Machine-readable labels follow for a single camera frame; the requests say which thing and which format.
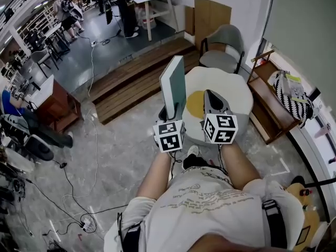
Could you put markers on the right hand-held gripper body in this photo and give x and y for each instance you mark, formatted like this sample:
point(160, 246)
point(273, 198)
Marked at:
point(220, 127)

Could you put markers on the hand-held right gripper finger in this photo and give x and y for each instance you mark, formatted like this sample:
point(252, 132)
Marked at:
point(215, 98)

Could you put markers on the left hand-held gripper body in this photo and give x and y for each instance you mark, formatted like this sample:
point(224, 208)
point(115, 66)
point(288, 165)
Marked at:
point(168, 136)

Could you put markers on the teal book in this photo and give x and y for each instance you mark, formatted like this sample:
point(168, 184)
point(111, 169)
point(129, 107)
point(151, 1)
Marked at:
point(173, 85)

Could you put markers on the person's left forearm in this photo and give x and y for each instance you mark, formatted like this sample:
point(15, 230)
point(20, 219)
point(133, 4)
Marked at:
point(155, 174)

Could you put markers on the person's right forearm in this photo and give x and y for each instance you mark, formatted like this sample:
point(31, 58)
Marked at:
point(239, 164)

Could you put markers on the person's white shoe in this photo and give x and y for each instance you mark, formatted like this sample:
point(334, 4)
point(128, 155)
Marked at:
point(193, 150)

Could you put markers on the person's black shorts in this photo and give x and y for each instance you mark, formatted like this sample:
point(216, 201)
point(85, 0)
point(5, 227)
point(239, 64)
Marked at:
point(195, 163)

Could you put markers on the grey upholstered chair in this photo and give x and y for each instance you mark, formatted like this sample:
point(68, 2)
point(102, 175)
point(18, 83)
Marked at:
point(218, 56)

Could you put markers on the wooden slatted platform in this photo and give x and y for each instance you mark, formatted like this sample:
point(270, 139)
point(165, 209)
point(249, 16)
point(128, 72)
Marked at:
point(141, 75)

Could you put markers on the wooden shelf rack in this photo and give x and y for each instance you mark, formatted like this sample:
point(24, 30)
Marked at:
point(267, 109)

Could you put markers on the black and white striped bag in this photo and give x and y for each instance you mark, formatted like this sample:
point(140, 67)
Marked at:
point(294, 104)

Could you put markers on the leaning wooden boards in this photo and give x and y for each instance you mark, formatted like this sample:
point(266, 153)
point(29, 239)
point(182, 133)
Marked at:
point(210, 17)

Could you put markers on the person's white printed t-shirt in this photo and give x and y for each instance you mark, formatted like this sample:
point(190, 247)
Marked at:
point(210, 214)

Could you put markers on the white power strip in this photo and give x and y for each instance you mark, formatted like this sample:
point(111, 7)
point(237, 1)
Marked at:
point(86, 224)
point(93, 43)

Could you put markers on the brown wooden cabinet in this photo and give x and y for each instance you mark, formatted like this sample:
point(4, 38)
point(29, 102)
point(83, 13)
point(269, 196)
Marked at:
point(57, 101)

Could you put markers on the round wooden table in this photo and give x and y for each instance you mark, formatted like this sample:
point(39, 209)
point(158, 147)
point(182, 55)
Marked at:
point(302, 201)

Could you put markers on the grey window blind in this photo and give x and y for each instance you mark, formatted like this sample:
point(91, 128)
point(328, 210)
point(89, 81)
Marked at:
point(304, 22)

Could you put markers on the black office chair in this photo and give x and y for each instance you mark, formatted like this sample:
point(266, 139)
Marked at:
point(39, 147)

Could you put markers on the grey chair with black legs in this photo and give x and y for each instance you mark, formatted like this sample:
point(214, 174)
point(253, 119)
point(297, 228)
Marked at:
point(42, 58)

